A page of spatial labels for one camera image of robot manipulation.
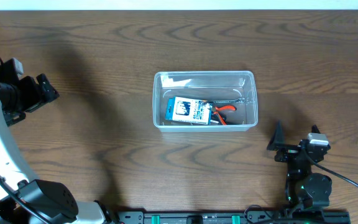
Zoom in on silver ring wrench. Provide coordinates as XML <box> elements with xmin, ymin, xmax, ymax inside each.
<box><xmin>206</xmin><ymin>97</ymin><xmax>246</xmax><ymax>104</ymax></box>

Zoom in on red handled pliers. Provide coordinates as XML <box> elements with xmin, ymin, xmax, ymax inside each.
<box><xmin>211</xmin><ymin>105</ymin><xmax>237</xmax><ymax>124</ymax></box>

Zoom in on clear plastic storage container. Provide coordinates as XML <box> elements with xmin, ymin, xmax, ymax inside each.
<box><xmin>152</xmin><ymin>71</ymin><xmax>258</xmax><ymax>132</ymax></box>

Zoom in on blue white cardboard box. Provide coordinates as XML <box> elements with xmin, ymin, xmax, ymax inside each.
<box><xmin>165</xmin><ymin>96</ymin><xmax>212</xmax><ymax>125</ymax></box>

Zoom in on yellow black screwdriver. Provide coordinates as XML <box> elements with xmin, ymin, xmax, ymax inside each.
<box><xmin>211</xmin><ymin>112</ymin><xmax>226</xmax><ymax>123</ymax></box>

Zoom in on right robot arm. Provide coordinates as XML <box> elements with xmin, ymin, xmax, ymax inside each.
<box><xmin>267</xmin><ymin>122</ymin><xmax>332</xmax><ymax>218</ymax></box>

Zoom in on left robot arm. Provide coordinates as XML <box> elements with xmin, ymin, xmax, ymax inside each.
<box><xmin>0</xmin><ymin>58</ymin><xmax>119</xmax><ymax>223</ymax></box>

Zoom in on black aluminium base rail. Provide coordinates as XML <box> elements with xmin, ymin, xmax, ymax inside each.
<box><xmin>117</xmin><ymin>209</ymin><xmax>351</xmax><ymax>224</ymax></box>

